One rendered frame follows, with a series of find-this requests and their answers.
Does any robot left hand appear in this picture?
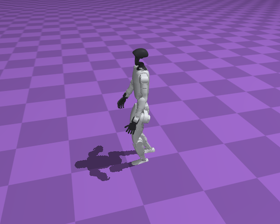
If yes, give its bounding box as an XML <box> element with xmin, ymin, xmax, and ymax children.
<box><xmin>125</xmin><ymin>117</ymin><xmax>139</xmax><ymax>135</ymax></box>

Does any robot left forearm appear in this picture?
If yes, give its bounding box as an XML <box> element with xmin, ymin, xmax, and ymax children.
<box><xmin>133</xmin><ymin>98</ymin><xmax>146</xmax><ymax>123</ymax></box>

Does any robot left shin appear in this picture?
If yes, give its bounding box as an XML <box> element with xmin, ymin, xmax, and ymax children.
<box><xmin>133</xmin><ymin>140</ymin><xmax>146</xmax><ymax>161</ymax></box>

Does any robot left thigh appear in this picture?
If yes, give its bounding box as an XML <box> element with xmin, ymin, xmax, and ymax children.
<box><xmin>132</xmin><ymin>110</ymin><xmax>150</xmax><ymax>145</ymax></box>

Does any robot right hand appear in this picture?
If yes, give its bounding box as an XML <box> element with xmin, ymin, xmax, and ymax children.
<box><xmin>117</xmin><ymin>93</ymin><xmax>127</xmax><ymax>108</ymax></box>

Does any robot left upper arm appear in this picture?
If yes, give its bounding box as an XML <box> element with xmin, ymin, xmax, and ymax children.
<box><xmin>139</xmin><ymin>74</ymin><xmax>149</xmax><ymax>102</ymax></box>

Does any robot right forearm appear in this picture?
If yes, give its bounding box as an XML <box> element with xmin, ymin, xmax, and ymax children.
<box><xmin>125</xmin><ymin>82</ymin><xmax>133</xmax><ymax>98</ymax></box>

